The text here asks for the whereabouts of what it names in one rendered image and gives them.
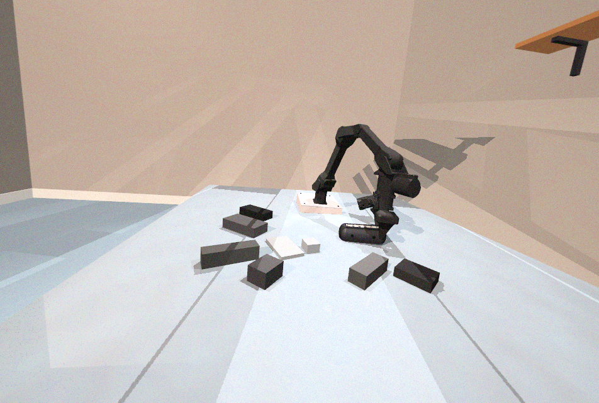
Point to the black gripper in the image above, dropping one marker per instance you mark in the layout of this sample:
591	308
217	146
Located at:
384	215

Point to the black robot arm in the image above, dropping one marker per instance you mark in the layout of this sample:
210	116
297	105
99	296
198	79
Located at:
392	173

